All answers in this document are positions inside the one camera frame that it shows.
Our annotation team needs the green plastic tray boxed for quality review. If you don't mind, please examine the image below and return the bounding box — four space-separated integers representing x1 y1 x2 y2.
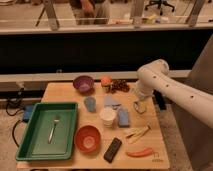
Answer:
16 102 78 161

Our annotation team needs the orange fruit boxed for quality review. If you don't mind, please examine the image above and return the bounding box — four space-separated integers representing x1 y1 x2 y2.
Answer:
101 76 112 87

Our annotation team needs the metal spoon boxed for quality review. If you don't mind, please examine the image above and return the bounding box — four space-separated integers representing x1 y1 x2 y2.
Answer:
48 116 60 144

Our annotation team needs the white paper cup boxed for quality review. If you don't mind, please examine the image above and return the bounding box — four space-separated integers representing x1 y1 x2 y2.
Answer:
99 107 117 127

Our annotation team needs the black remote control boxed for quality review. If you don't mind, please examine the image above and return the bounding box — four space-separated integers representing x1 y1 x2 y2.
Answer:
103 138 122 163

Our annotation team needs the blue power box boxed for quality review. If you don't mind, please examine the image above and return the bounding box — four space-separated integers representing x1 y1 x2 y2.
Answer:
22 105 33 122

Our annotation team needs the black cable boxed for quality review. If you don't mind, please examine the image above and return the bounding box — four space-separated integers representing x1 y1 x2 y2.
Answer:
5 87 26 148

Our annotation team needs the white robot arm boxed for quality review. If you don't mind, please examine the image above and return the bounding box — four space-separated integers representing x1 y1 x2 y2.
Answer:
134 59 213 129

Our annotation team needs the blue plastic cup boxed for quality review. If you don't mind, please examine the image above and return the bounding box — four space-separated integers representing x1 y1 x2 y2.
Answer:
84 96 96 112

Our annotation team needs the orange bowl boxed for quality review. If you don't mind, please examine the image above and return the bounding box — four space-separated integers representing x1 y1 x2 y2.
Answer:
74 125 101 154

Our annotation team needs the purple bowl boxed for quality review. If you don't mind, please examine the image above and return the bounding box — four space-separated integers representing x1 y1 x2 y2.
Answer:
73 75 94 93

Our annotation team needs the blue sponge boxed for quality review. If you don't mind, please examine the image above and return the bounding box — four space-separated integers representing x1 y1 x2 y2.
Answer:
118 108 130 127

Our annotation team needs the orange carrot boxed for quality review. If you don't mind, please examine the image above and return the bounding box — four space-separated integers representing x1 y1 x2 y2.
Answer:
126 148 154 157

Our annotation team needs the light blue cloth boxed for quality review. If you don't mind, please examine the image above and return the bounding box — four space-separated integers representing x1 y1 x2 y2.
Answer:
104 95 121 110

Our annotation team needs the person in background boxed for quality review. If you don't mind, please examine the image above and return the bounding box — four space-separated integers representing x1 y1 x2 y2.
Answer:
69 0 110 25

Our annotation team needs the black office chair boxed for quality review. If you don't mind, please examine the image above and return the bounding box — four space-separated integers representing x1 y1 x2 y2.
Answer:
145 0 175 16

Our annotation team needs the dark grape bunch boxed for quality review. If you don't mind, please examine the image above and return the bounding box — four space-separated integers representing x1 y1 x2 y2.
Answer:
110 79 130 93

